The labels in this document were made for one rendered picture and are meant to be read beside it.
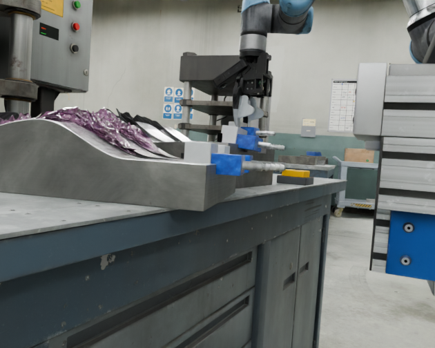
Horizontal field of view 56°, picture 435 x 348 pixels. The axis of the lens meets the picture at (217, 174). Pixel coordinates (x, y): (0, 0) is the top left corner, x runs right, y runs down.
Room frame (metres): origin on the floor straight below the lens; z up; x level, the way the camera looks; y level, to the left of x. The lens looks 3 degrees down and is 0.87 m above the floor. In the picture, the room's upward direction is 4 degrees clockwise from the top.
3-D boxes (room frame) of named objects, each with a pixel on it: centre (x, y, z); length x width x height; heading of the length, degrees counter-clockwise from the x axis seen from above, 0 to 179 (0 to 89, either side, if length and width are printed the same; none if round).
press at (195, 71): (5.57, -0.12, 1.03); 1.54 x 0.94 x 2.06; 162
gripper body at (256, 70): (1.14, -0.08, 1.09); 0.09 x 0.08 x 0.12; 62
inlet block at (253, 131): (1.14, -0.09, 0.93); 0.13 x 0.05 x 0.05; 62
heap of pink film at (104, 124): (0.65, 0.23, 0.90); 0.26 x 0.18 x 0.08; 80
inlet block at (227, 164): (0.55, -0.02, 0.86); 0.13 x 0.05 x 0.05; 80
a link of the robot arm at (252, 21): (1.14, -0.08, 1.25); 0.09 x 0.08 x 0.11; 84
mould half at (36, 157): (0.64, 0.24, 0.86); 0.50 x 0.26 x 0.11; 80
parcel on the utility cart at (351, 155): (6.43, -2.21, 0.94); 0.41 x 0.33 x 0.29; 79
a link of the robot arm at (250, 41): (1.15, -0.08, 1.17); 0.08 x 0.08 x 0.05
